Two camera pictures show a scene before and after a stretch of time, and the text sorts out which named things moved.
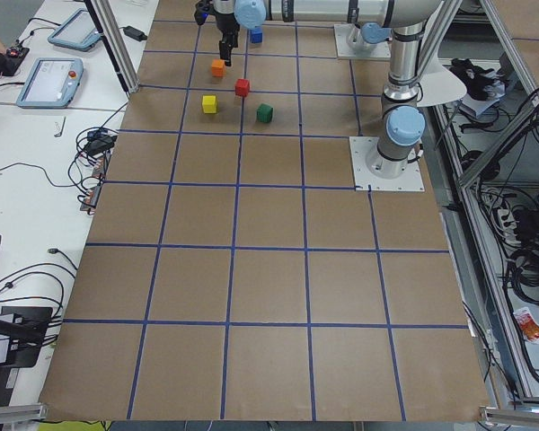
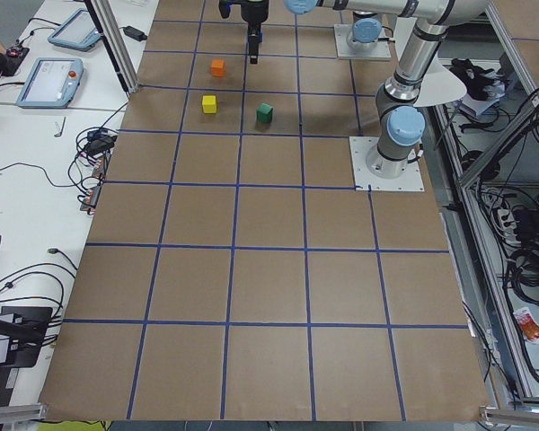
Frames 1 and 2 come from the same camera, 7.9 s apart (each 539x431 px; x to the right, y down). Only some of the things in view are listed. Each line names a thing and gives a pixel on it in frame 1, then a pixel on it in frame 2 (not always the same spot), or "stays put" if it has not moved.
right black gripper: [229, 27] → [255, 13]
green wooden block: [264, 113] stays put
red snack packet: [531, 330] stays put
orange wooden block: [218, 67] stays put
